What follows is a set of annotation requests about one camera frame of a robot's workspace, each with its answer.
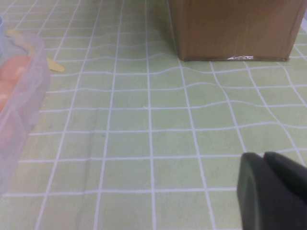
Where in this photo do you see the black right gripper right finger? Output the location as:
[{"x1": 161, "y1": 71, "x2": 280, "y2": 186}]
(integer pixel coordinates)
[{"x1": 263, "y1": 151, "x2": 307, "y2": 199}]

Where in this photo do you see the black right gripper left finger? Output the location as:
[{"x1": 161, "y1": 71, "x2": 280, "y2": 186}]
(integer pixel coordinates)
[{"x1": 236, "y1": 152, "x2": 307, "y2": 230}]

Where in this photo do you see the brown cardboard box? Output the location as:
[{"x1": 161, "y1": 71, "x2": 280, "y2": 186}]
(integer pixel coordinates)
[{"x1": 167, "y1": 0, "x2": 307, "y2": 62}]

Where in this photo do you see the transparent plastic egg box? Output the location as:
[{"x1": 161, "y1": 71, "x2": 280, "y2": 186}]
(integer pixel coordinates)
[{"x1": 0, "y1": 33, "x2": 51, "y2": 196}]

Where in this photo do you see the orange plastic egg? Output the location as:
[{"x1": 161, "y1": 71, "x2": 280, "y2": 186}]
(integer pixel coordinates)
[
  {"x1": 0, "y1": 80, "x2": 15, "y2": 113},
  {"x1": 0, "y1": 55, "x2": 32, "y2": 81}
]

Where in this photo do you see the green grid tablecloth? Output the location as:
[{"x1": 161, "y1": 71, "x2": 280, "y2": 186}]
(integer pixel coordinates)
[{"x1": 0, "y1": 0, "x2": 307, "y2": 230}]

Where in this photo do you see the yellow plastic knife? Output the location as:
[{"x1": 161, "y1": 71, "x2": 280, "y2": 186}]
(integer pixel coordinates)
[{"x1": 6, "y1": 29, "x2": 65, "y2": 72}]

